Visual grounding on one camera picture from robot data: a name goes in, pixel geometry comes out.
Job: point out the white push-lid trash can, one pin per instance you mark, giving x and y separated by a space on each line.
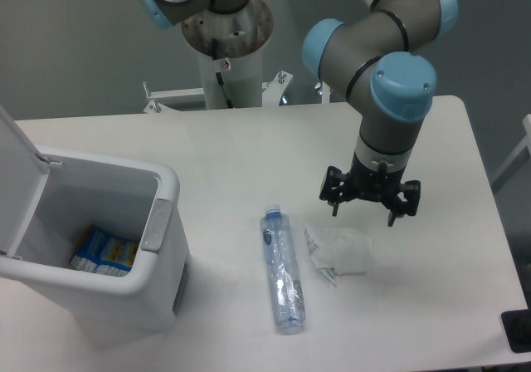
50 196

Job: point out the clear plastic water bottle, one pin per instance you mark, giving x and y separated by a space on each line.
282 271

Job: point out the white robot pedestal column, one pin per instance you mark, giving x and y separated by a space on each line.
234 43

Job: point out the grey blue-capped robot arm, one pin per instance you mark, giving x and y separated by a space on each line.
373 64

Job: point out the white metal base frame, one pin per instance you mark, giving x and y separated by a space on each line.
223 92

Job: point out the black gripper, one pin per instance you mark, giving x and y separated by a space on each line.
372 185

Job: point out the blue yellow box in bin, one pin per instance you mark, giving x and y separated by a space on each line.
102 252

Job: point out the white frame at right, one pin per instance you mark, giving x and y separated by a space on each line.
514 161

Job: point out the crumpled white paper wrapper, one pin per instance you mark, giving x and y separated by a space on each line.
338 252

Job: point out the black device at table edge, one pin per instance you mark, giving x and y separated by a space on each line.
517 329

